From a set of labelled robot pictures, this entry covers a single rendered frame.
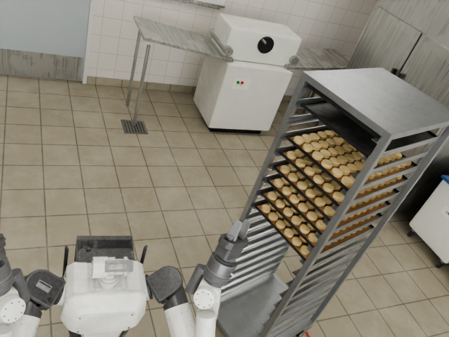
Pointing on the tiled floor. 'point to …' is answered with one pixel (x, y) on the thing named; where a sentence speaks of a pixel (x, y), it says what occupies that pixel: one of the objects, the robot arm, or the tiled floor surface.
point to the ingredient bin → (435, 222)
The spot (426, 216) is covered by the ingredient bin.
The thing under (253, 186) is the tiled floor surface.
